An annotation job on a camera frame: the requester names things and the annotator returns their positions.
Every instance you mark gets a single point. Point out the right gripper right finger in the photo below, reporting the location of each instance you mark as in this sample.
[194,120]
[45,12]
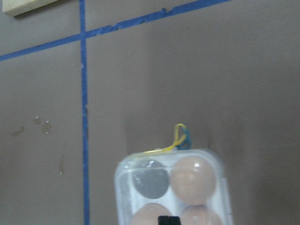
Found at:
[174,220]

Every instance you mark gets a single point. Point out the brown egg in box front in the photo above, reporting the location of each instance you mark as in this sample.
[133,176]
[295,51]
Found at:
[199,215]

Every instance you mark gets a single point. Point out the wooden cutting board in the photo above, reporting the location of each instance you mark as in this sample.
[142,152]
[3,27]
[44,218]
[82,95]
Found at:
[18,7]

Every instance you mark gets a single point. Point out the brown egg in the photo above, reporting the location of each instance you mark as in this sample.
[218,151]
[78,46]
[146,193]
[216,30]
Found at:
[193,180]
[148,214]
[199,215]

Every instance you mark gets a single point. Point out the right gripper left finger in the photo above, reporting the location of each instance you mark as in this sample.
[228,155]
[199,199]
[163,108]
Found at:
[163,220]

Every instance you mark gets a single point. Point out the clear plastic egg box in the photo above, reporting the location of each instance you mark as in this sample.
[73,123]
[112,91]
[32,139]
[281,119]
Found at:
[144,178]

